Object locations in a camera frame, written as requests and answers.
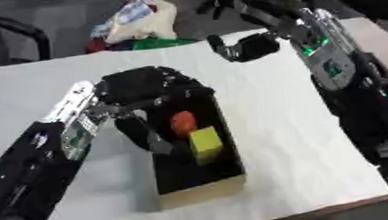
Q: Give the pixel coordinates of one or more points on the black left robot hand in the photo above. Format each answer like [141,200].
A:
[136,83]

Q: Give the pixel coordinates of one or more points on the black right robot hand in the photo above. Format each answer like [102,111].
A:
[254,44]

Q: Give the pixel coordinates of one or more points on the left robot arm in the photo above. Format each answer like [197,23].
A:
[38,162]

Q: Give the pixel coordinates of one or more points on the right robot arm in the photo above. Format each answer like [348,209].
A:
[355,101]

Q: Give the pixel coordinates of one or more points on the cardboard box with black inside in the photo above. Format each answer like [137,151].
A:
[198,148]

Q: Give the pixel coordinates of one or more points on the cream bag with colourful items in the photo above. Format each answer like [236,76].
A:
[137,23]

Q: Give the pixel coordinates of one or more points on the red toy fruit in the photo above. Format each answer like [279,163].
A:
[183,123]

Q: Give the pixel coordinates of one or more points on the yellow block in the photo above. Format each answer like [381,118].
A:
[206,144]

